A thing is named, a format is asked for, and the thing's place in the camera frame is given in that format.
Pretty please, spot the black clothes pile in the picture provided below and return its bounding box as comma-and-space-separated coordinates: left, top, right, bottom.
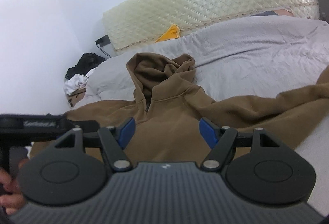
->
65, 53, 105, 80

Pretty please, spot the white cloth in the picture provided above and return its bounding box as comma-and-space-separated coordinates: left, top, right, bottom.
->
63, 67, 97, 95

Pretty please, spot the brown hoodie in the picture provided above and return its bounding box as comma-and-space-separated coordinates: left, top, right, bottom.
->
66, 53, 328, 163

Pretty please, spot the cream quilted mattress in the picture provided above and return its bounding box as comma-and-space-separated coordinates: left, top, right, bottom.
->
103, 0, 320, 54

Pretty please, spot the grey bed sheet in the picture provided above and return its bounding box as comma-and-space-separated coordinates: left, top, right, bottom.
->
77, 16, 328, 108

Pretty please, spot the black power adapter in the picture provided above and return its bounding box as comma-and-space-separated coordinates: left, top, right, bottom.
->
95, 35, 111, 47

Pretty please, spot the yellow cloth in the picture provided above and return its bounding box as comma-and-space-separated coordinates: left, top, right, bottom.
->
155, 24, 180, 43

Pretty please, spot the person's left hand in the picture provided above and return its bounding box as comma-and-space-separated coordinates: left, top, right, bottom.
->
1, 168, 26, 216

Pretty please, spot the cardboard box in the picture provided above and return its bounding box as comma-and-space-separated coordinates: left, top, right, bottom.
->
66, 88, 86, 108

